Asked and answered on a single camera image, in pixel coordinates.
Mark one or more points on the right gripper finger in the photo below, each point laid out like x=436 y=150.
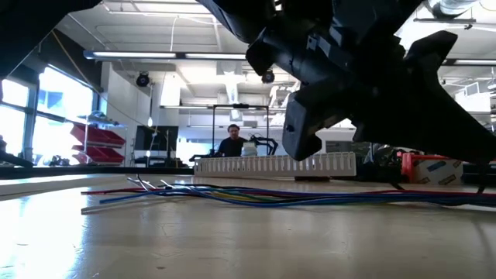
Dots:
x=434 y=54
x=407 y=131

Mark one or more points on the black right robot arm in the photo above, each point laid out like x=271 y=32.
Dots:
x=294 y=15

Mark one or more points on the orange tape dispenser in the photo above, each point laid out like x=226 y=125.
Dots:
x=407 y=164

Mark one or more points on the round ceiling spotlight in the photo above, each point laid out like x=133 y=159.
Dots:
x=142 y=79
x=267 y=78

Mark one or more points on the white jug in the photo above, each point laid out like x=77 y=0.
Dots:
x=249 y=149

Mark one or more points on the person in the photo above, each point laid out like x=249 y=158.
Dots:
x=231 y=147

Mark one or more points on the black computer monitor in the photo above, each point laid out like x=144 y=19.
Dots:
x=155 y=139

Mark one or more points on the red storage bins rack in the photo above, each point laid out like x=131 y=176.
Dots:
x=98 y=139

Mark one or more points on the silver ventilation duct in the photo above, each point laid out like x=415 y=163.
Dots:
x=453 y=5

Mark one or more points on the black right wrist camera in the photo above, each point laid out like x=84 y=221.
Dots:
x=310 y=128

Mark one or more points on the black background rig frame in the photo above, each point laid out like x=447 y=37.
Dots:
x=240 y=105

